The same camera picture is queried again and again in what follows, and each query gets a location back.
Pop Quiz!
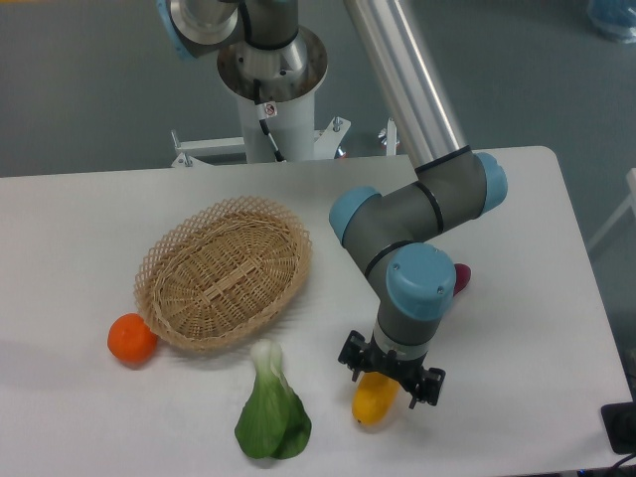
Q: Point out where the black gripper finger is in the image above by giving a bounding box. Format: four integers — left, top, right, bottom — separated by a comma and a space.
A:
404, 367, 446, 408
338, 330, 370, 382

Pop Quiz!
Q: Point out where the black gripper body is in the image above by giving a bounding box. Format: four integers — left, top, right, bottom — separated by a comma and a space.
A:
362, 346, 426, 391

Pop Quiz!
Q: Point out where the yellow mango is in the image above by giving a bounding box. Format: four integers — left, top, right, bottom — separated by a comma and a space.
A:
352, 372, 400, 426

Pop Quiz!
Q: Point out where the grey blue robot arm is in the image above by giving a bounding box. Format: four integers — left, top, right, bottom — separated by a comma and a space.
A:
157, 1, 508, 404

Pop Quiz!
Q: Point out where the green bok choy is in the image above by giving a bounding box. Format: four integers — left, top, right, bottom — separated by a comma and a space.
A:
235, 339, 312, 460

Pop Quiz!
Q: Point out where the magenta sweet potato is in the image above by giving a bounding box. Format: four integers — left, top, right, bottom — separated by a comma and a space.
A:
453, 263, 472, 296

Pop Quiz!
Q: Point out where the woven wicker basket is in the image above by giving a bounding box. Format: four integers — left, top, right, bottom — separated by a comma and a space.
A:
134, 196, 312, 353

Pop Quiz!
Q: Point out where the black device at edge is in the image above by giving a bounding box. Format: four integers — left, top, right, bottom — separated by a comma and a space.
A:
600, 401, 635, 454

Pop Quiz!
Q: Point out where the orange fruit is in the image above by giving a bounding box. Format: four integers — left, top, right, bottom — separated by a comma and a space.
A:
106, 313, 158, 366

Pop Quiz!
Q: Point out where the blue plastic bag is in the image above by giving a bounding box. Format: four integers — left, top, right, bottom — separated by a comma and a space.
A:
587, 0, 635, 44

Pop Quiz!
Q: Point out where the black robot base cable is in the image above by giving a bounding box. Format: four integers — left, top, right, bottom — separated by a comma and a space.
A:
252, 79, 287, 163

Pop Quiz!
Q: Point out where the white frame at right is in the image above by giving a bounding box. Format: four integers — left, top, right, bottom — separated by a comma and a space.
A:
586, 168, 635, 260

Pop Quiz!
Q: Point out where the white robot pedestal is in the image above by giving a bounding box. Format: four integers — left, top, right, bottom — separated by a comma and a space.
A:
171, 27, 352, 168

